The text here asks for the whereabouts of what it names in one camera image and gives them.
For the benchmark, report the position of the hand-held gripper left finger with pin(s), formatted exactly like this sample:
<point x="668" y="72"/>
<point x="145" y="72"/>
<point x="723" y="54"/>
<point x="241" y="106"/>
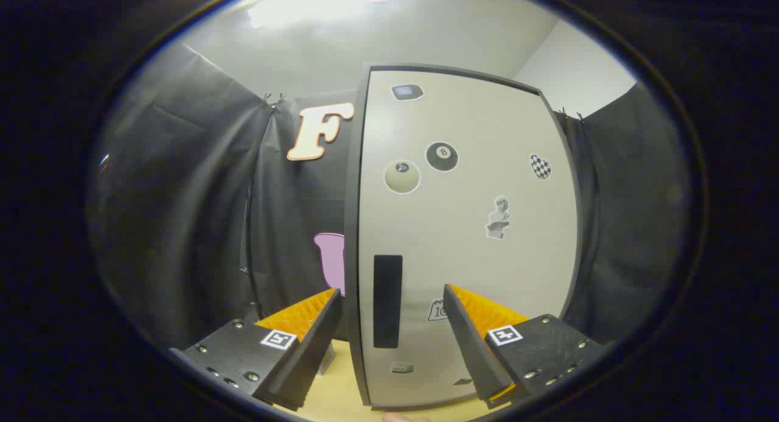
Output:
<point x="310" y="355"/>

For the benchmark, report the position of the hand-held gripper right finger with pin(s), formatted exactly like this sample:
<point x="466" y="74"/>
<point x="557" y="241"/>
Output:
<point x="471" y="349"/>

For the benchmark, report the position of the dark grey cabinet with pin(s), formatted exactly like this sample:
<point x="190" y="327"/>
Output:
<point x="353" y="227"/>

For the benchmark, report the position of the black backdrop cloth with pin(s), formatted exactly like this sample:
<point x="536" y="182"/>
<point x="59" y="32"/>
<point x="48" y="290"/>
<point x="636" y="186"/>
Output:
<point x="182" y="215"/>

